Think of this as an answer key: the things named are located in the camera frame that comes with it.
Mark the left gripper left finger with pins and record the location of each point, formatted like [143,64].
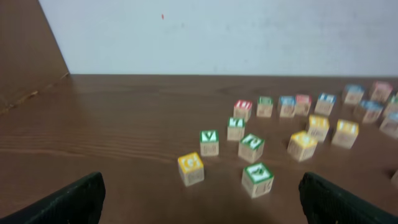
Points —
[79,202]

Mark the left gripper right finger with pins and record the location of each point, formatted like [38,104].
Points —
[323,202]

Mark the green r block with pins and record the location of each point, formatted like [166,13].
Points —
[391,106]
[394,179]

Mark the yellow C block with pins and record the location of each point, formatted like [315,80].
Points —
[302,146]

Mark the green 4 block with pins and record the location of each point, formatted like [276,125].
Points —
[257,179]

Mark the yellow K block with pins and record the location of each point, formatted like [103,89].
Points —
[318,127]

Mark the green J block left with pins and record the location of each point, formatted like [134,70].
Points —
[251,148]

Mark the blue L block upper left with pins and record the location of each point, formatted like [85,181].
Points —
[325,104]

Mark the blue l block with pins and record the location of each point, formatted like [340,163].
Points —
[325,104]
[389,125]

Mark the blue L block centre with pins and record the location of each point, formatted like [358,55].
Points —
[389,125]

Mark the red A block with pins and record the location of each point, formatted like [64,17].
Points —
[302,104]

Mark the blue P block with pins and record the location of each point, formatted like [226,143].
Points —
[286,106]

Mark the blue D block lower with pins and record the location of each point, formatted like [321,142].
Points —
[368,111]

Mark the blue d block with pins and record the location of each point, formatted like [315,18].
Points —
[368,111]
[352,94]

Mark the blue D block upper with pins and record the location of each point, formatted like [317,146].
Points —
[352,94]

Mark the green 7 block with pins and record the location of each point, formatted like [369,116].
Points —
[235,129]

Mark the green Z block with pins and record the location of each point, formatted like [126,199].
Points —
[265,106]

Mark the yellow block far left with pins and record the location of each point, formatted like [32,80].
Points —
[191,169]

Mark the red U block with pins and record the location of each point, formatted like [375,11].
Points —
[242,109]

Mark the red I block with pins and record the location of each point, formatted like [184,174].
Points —
[380,91]

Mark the green V block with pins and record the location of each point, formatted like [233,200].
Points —
[209,143]

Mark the brown board at left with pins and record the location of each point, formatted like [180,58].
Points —
[30,57]

